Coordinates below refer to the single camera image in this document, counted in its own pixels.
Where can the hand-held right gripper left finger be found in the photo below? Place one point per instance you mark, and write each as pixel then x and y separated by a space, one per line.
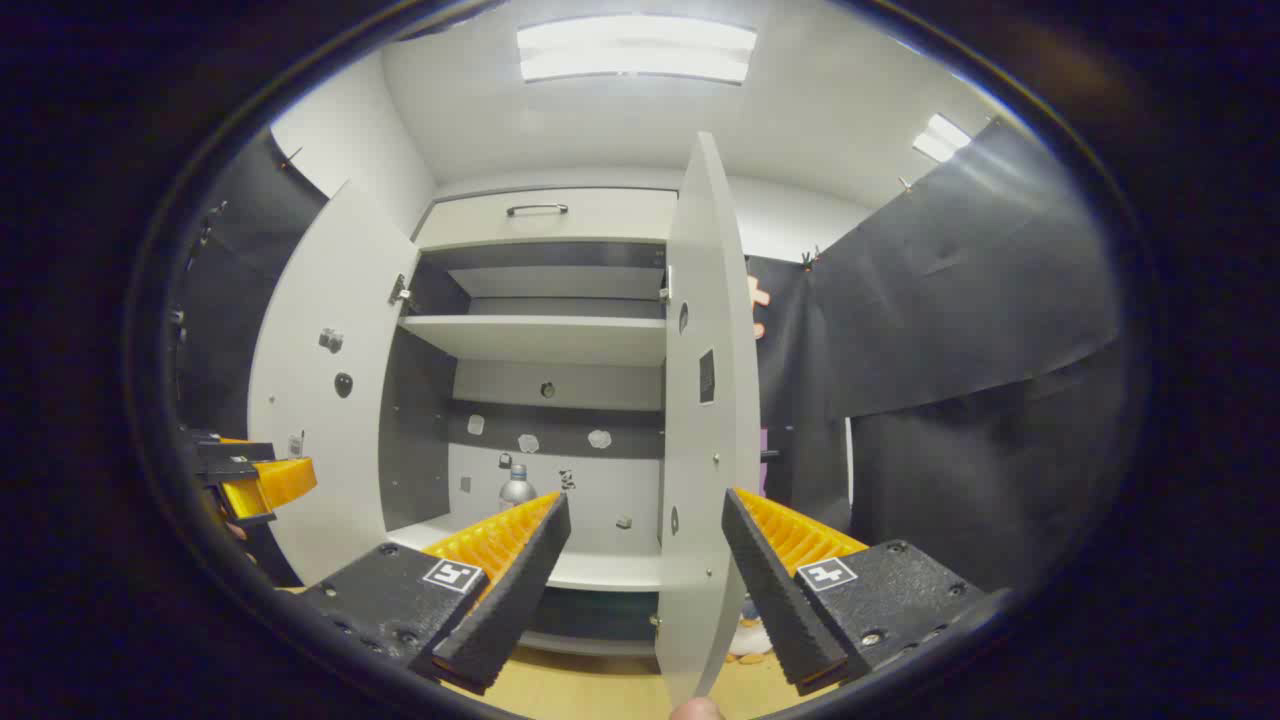
pixel 520 585

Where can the metal door hinge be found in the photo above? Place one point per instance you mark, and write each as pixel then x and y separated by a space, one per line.
pixel 401 291
pixel 664 288

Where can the large ceiling light panel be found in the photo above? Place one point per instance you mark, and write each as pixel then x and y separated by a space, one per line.
pixel 636 48

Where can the grey cabinet door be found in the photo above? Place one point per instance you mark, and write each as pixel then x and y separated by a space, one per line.
pixel 705 450
pixel 320 420

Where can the grey cabinet drawer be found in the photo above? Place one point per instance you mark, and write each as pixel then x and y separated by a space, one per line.
pixel 610 218

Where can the small ceiling light panel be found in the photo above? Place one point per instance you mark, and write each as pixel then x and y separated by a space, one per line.
pixel 942 138

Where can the black backdrop cloth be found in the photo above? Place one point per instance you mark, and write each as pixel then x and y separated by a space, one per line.
pixel 792 380
pixel 230 330
pixel 960 280
pixel 980 480

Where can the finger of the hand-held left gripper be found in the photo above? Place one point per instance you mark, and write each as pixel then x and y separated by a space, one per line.
pixel 285 480

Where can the penguin plush toy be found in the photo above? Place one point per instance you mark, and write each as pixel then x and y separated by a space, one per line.
pixel 750 640

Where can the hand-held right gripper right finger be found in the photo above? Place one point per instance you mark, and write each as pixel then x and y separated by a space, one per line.
pixel 775 590

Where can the silver bottle with printed label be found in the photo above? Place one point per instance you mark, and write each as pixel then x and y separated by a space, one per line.
pixel 516 488

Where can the grey cabinet shelf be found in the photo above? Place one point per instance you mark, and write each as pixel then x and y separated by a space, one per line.
pixel 540 338

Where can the grey cabinet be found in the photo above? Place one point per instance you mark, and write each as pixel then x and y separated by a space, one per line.
pixel 545 340

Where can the black metal stand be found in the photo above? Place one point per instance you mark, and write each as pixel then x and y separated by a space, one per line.
pixel 205 232

